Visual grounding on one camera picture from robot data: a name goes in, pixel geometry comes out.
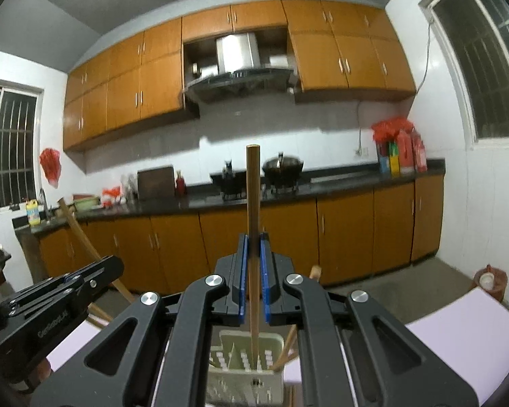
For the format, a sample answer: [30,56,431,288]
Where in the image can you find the steel range hood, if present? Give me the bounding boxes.
[182,32,298,104]

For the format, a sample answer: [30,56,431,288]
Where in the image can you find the hanging red plastic bag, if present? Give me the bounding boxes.
[39,148,62,189]

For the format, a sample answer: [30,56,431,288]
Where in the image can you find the yellow detergent bottle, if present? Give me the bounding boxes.
[25,199,42,226]

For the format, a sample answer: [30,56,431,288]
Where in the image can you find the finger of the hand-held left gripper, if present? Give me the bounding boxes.
[8,269,124,319]
[13,255,125,302]

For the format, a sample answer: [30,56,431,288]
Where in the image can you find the black gas stove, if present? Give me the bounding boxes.
[221,187,300,202]

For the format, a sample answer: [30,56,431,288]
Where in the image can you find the large red plastic bag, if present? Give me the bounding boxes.
[372,118,414,142]

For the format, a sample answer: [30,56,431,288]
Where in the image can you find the black kitchen countertop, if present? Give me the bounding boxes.
[13,159,446,234]

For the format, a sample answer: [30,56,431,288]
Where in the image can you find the dark wooden cutting board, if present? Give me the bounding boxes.
[136,166,175,201]

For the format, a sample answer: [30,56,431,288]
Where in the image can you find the grey wall cable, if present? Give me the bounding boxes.
[356,20,432,150]

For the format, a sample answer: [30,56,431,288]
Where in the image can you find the clear plastic bag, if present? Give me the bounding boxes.
[123,174,138,202]

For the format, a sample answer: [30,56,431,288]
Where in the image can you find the black wok with handle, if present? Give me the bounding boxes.
[210,160,249,200]

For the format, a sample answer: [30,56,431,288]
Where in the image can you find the wooden base cabinets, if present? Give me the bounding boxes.
[38,174,445,295]

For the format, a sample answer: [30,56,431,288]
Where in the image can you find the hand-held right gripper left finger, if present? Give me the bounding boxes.
[30,233,251,407]

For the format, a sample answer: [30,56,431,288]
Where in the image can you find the person's left hand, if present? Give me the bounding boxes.
[27,358,52,391]

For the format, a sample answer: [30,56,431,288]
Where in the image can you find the red box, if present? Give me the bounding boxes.
[411,133,428,174]
[396,129,413,174]

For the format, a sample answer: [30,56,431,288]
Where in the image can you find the barred window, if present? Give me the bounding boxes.
[420,0,509,145]
[0,77,45,217]

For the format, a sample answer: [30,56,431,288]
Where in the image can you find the green perforated chopstick holder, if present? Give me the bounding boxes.
[206,330,289,407]

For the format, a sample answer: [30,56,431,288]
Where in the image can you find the brown jar with white lid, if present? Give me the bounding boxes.
[474,264,508,303]

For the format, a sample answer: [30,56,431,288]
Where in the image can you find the black pot with lid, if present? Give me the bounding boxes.
[262,151,305,193]

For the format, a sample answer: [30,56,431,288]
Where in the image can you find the small red plastic bag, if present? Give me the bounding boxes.
[102,187,123,208]

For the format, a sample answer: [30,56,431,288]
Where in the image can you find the wooden wall cabinets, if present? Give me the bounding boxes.
[63,0,417,152]

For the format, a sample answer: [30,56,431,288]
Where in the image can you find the metal faucet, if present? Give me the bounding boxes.
[40,188,54,221]

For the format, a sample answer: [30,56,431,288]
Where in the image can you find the green basin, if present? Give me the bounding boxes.
[73,195,100,212]

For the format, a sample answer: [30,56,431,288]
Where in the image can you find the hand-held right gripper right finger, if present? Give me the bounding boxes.
[260,232,480,407]

